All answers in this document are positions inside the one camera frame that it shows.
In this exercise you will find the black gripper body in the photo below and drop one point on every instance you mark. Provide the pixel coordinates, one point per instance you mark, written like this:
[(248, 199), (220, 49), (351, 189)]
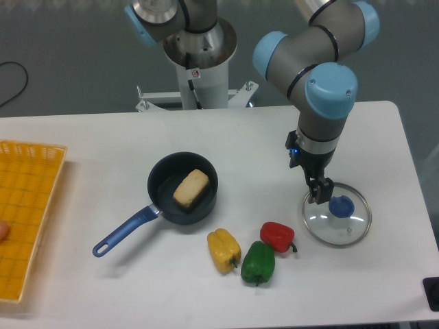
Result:
[(312, 156)]

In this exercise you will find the glass pot lid blue knob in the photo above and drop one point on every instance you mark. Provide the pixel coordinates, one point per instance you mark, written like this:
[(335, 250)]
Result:
[(343, 221)]

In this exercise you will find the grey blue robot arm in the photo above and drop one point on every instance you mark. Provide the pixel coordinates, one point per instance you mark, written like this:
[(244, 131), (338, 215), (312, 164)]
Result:
[(304, 68)]

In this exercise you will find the fingertip at left edge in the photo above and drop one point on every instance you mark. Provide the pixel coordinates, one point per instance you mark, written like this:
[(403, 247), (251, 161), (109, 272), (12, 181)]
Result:
[(4, 230)]

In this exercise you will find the red bell pepper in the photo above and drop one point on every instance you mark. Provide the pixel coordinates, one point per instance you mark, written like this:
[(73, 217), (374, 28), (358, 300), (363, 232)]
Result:
[(280, 237)]

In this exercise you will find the green bell pepper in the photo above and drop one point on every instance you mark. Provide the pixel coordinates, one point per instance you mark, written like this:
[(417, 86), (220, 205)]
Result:
[(259, 264)]

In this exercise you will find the yellow bell pepper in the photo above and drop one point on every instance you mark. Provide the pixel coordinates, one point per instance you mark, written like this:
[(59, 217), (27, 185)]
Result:
[(224, 250)]

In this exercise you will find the beige bread loaf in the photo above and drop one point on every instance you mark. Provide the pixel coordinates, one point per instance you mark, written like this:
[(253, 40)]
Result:
[(191, 189)]

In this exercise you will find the black device at table edge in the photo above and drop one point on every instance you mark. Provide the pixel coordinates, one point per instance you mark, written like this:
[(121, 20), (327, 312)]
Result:
[(431, 287)]

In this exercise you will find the yellow woven basket tray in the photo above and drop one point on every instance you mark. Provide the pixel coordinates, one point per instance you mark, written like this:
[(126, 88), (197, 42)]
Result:
[(29, 175)]

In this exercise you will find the dark saucepan blue handle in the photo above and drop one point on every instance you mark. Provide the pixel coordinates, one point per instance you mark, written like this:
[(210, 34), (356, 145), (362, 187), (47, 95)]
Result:
[(163, 180)]

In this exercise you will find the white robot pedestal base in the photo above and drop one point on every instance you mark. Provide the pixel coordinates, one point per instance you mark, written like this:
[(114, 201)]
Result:
[(201, 63)]

